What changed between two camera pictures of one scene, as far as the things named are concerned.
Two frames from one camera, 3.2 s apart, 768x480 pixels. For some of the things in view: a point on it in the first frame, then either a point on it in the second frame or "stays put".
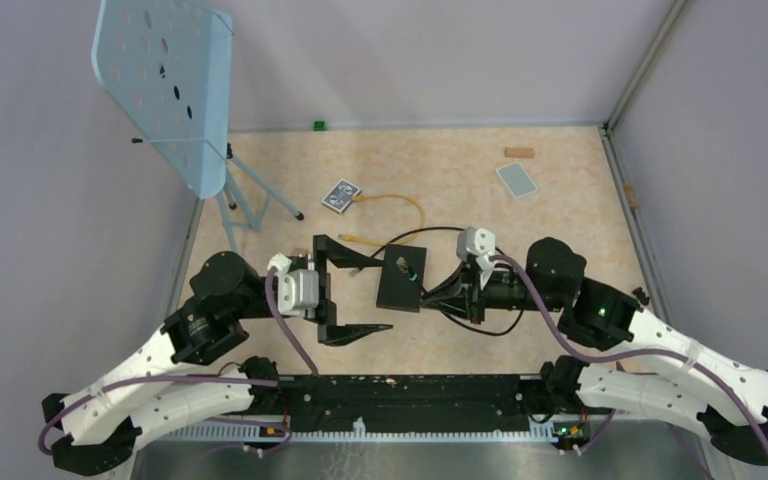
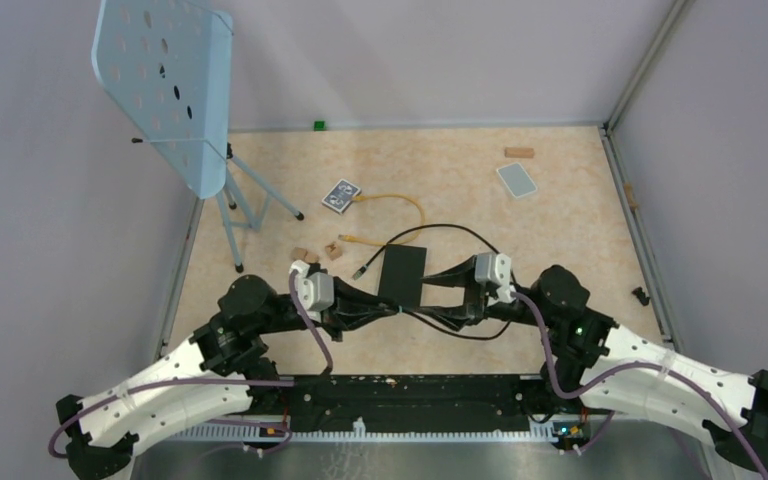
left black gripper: x=326 y=314 -> x=347 y=303
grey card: x=517 y=179 stays put
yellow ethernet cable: x=405 y=241 stays put
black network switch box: x=402 y=277 stays put
